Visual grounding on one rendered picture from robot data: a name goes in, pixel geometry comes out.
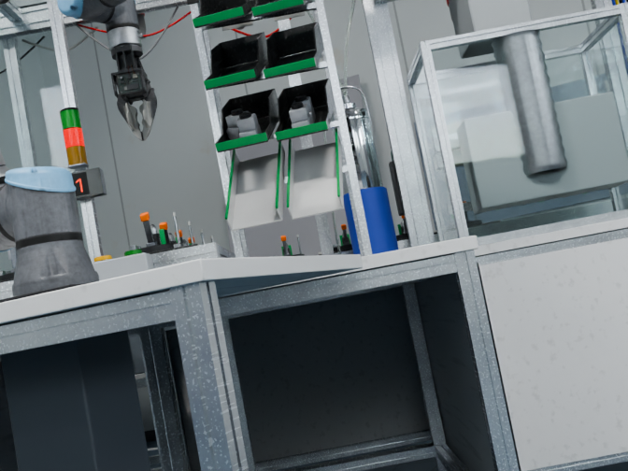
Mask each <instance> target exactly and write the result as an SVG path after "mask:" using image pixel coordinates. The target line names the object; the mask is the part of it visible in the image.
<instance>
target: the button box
mask: <svg viewBox="0 0 628 471"><path fill-rule="evenodd" d="M92 264H93V268H94V271H97V273H98V275H99V280H105V279H109V278H116V277H121V276H125V275H130V274H134V273H138V272H142V271H147V270H151V269H154V266H153V260H152V256H151V254H149V253H145V252H142V253H138V254H131V255H127V256H123V257H120V258H114V259H107V260H102V261H97V262H93V263H92Z"/></svg>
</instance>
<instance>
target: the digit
mask: <svg viewBox="0 0 628 471"><path fill-rule="evenodd" d="M72 178H73V182H74V186H75V187H76V190H75V192H76V196H79V195H84V194H89V193H90V192H89V186H88V180H87V175H86V172H82V173H77V174H72Z"/></svg>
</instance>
